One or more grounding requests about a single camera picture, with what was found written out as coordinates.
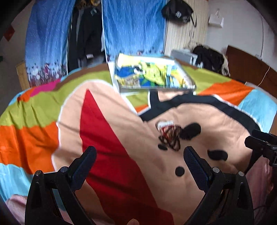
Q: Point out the blue dotted fabric wardrobe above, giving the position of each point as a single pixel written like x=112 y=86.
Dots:
x=65 y=35

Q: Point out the colourful cartoon bedspread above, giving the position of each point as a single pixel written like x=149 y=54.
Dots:
x=134 y=176

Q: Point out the silver cartoon tray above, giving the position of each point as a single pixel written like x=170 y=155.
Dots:
x=140 y=73

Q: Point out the beige wooden wardrobe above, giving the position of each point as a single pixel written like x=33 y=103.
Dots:
x=188 y=35

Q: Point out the dark hanging clothes in wardrobe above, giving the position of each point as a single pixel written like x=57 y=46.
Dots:
x=86 y=44

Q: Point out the white bedside cabinet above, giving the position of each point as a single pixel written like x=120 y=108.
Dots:
x=184 y=55

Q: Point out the black drawstring bag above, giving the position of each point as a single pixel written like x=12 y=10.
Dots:
x=178 y=11

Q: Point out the pile of black clothes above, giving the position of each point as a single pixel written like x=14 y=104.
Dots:
x=212 y=60

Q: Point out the brown wooden headboard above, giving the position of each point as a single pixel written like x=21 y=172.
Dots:
x=247 y=68

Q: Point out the red bead jewelry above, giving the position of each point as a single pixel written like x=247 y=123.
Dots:
x=169 y=134

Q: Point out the white paper bag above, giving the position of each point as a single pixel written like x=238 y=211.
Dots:
x=216 y=20

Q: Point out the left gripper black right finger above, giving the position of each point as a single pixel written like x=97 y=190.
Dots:
x=199 y=168

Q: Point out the red diamond wall decoration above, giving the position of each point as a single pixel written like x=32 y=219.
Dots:
x=9 y=33

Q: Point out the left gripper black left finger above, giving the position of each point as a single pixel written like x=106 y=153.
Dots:
x=80 y=167

